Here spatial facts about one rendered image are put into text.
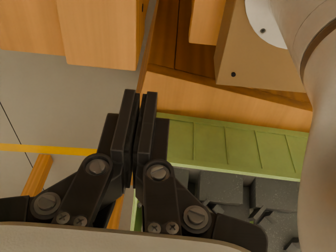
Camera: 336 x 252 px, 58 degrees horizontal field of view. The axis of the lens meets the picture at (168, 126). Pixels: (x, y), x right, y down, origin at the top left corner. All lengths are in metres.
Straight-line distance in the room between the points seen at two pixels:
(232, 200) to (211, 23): 0.53
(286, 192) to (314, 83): 0.72
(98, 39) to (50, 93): 1.44
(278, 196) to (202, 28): 0.58
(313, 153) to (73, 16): 0.45
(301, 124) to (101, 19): 0.60
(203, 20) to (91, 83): 1.32
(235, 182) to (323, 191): 0.69
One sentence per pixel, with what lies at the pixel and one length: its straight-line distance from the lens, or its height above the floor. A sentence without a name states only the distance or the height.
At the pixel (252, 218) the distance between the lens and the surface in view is 0.97.
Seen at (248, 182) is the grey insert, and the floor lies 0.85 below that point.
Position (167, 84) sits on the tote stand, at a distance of 0.77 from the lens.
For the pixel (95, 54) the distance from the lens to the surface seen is 0.61.
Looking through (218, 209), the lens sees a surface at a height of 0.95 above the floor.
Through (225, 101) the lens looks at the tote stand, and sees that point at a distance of 0.81.
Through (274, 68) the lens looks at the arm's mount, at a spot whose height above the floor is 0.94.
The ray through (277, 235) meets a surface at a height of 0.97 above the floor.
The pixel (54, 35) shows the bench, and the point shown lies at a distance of 0.64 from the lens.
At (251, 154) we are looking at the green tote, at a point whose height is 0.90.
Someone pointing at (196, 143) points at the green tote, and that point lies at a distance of 0.78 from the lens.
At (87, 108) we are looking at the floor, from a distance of 2.01.
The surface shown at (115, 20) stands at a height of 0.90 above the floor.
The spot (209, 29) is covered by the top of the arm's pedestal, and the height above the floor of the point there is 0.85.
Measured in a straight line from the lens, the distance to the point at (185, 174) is 0.93.
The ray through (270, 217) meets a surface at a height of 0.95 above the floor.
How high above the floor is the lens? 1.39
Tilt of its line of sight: 44 degrees down
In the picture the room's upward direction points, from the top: 175 degrees counter-clockwise
